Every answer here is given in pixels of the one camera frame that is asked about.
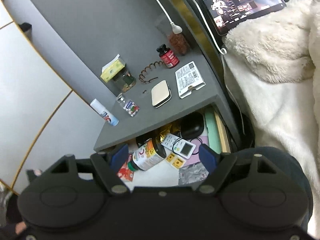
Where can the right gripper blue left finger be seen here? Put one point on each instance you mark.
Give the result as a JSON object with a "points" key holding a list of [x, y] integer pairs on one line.
{"points": [[119, 156]]}

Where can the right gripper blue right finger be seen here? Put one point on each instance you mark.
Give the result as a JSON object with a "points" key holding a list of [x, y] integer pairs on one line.
{"points": [[208, 157]]}

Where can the beige compact case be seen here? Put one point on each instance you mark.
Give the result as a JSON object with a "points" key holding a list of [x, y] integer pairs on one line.
{"points": [[160, 94]]}

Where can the wooden top drawer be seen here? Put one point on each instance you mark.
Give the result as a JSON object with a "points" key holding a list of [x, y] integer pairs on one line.
{"points": [[164, 174]]}

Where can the red and white medicine box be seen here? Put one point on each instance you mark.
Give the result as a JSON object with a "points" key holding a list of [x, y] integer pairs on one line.
{"points": [[125, 174]]}

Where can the green flat box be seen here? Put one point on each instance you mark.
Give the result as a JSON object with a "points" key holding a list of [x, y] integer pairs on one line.
{"points": [[213, 132]]}

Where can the white digital thermometer device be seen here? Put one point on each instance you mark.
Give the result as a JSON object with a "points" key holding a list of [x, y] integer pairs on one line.
{"points": [[178, 146]]}

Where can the yellow sachet packets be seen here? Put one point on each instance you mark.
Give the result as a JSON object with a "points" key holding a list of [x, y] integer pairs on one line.
{"points": [[175, 160]]}

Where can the vitamin C bottle green cap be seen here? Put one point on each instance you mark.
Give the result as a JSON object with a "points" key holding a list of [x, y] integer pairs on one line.
{"points": [[147, 156]]}

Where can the black oval case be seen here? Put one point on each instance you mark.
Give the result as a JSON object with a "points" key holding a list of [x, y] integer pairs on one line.
{"points": [[192, 125]]}

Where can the gold foil packet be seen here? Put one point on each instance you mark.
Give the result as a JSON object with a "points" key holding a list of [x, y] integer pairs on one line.
{"points": [[163, 131]]}

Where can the small clear pill bottle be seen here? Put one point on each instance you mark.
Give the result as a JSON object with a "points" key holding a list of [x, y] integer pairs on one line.
{"points": [[128, 105]]}

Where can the white spray bottle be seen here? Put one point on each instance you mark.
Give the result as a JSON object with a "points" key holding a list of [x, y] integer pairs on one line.
{"points": [[104, 112]]}

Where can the clear glass jar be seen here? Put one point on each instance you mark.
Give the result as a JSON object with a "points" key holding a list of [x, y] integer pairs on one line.
{"points": [[124, 80]]}

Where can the yellow tissue box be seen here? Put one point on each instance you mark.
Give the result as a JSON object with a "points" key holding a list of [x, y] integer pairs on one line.
{"points": [[111, 69]]}

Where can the brown wavy headband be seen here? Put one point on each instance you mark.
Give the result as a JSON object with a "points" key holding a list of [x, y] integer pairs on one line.
{"points": [[143, 76]]}

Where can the grey bedside nightstand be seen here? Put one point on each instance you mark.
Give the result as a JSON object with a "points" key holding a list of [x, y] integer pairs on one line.
{"points": [[150, 118]]}

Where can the red supplement bottle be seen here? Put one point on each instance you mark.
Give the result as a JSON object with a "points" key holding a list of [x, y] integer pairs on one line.
{"points": [[167, 56]]}

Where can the cream fluffy blanket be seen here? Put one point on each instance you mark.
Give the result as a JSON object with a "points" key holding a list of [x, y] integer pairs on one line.
{"points": [[272, 71]]}

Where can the clear bag of red snacks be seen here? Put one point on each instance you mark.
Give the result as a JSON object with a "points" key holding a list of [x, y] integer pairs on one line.
{"points": [[178, 43]]}

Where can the tablet with lit screen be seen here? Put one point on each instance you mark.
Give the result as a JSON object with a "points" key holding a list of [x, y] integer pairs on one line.
{"points": [[227, 14]]}

